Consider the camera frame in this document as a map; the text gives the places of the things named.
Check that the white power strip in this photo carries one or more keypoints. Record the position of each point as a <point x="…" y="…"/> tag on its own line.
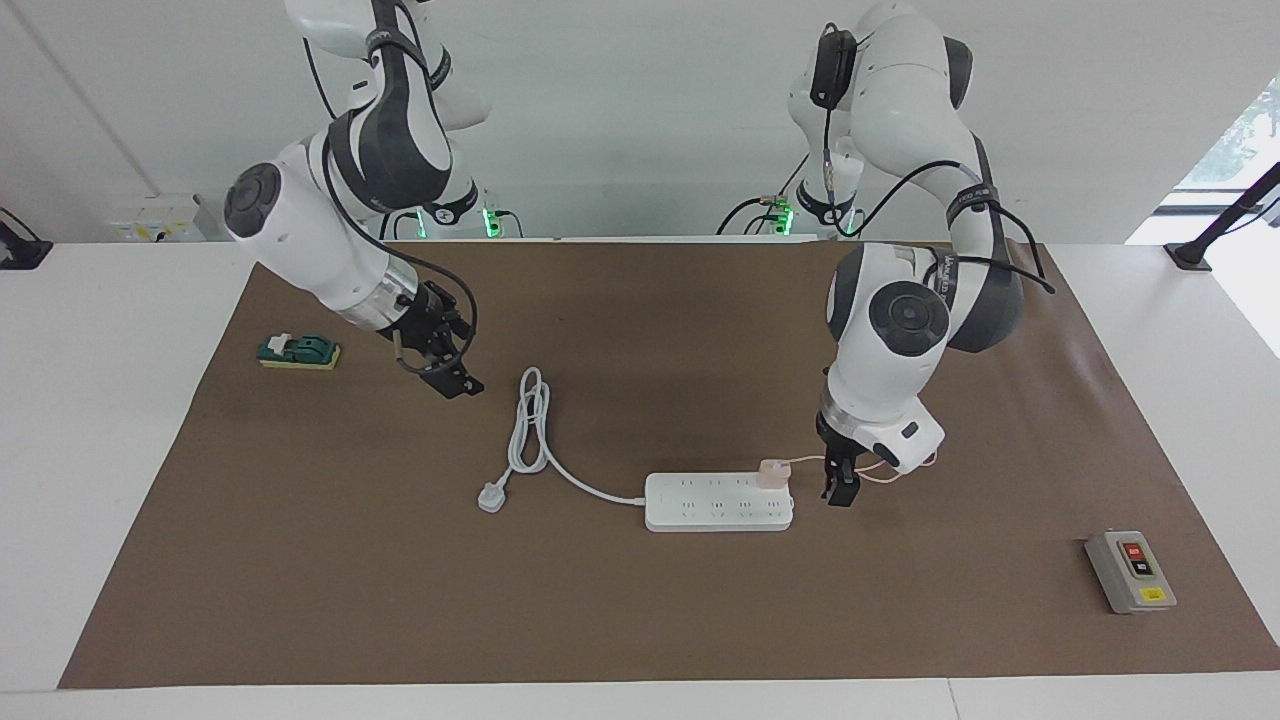
<point x="700" y="505"/>

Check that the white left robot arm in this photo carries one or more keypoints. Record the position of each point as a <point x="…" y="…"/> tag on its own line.
<point x="900" y="380"/>

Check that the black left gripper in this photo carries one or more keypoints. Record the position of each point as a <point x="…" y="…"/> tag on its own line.
<point x="838" y="445"/>

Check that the white wall socket box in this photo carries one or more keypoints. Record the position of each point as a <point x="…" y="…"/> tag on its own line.
<point x="155" y="220"/>

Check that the grey on-off switch box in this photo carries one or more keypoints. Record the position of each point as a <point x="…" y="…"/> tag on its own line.
<point x="1130" y="575"/>

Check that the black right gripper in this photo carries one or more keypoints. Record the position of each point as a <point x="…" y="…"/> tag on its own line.
<point x="425" y="325"/>

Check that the black desk clamp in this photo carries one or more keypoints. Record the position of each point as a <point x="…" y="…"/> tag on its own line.
<point x="20" y="250"/>

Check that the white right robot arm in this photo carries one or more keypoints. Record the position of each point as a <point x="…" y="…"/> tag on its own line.
<point x="300" y="230"/>

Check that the black box on arm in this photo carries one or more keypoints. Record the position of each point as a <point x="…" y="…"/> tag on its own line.
<point x="833" y="65"/>

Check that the brown table mat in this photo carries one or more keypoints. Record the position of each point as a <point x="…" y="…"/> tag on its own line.
<point x="640" y="620"/>

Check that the pink charger adapter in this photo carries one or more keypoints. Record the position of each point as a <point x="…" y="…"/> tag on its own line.
<point x="772" y="473"/>

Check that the green knife switch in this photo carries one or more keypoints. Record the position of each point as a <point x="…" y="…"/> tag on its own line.
<point x="305" y="350"/>

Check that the window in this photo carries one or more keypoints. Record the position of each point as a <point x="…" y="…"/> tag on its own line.
<point x="1250" y="130"/>

